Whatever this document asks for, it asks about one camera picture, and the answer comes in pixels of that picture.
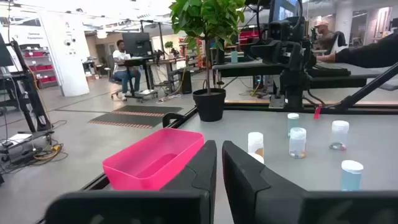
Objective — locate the black striped floor mat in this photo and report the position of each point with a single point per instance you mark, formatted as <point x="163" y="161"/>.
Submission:
<point x="147" y="109"/>
<point x="124" y="119"/>

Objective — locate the shelf with red bins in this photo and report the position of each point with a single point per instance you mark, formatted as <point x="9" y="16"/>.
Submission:
<point x="38" y="67"/>

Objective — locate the green potted plant black pot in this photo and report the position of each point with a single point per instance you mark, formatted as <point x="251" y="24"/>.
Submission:
<point x="210" y="105"/>

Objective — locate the small background plant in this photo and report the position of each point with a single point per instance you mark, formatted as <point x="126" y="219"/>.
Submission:
<point x="169" y="46"/>

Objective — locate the person's hand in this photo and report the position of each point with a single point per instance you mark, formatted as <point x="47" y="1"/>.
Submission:
<point x="326" y="58"/>

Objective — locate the dark grey side desk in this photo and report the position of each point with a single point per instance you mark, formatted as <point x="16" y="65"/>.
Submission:
<point x="248" y="70"/>

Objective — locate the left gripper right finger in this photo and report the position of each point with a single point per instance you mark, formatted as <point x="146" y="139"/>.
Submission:
<point x="264" y="199"/>

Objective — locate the small red tag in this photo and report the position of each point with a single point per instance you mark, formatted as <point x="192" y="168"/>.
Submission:
<point x="317" y="112"/>

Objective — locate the red storage rack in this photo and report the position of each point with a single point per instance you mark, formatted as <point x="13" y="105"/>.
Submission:
<point x="248" y="35"/>

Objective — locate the clear medicine bottle white cap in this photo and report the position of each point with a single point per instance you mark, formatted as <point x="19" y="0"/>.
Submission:
<point x="297" y="143"/>
<point x="258" y="158"/>
<point x="339" y="133"/>

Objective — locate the pink plastic bin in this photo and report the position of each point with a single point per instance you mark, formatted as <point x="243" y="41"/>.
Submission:
<point x="149" y="161"/>

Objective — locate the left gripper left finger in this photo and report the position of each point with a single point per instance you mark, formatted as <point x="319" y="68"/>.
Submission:
<point x="174" y="205"/>

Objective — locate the office chair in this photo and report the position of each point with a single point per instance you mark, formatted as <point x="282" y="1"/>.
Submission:
<point x="109" y="70"/>

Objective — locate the office desk black legs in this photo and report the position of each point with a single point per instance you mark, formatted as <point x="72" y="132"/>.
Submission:
<point x="161" y="61"/>

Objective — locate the person's forearm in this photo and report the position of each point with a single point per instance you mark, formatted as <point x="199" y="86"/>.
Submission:
<point x="370" y="54"/>

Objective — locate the black computer monitor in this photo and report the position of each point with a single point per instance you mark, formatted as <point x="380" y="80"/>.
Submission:
<point x="136" y="43"/>

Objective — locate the black equipment stand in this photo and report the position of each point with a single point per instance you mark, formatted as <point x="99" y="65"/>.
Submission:
<point x="31" y="99"/>

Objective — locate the small white bottle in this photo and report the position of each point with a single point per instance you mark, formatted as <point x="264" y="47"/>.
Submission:
<point x="293" y="121"/>

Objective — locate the small teal box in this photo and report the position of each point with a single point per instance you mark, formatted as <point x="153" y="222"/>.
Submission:
<point x="234" y="57"/>

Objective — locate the seated person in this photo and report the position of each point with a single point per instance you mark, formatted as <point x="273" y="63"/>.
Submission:
<point x="119" y="62"/>

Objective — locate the orange medicine bottle white cap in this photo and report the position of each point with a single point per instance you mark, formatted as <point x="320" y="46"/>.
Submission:
<point x="255" y="140"/>

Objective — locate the black table clamp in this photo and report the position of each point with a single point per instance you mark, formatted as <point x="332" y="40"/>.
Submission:
<point x="171" y="117"/>

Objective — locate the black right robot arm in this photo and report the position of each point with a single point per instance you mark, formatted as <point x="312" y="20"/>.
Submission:
<point x="292" y="81"/>

